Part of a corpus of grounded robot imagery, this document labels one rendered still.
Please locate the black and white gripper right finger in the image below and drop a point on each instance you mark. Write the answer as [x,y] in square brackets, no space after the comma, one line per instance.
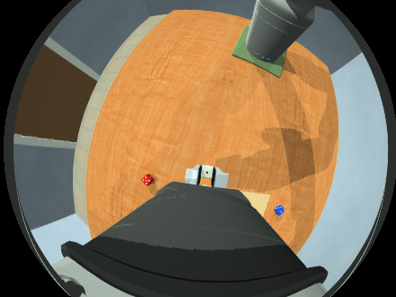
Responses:
[219,179]

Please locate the beige square mat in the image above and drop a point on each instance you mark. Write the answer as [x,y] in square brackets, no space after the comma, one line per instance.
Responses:
[258,200]

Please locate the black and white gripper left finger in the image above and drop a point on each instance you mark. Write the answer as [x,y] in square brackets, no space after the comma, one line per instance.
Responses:
[193,176]

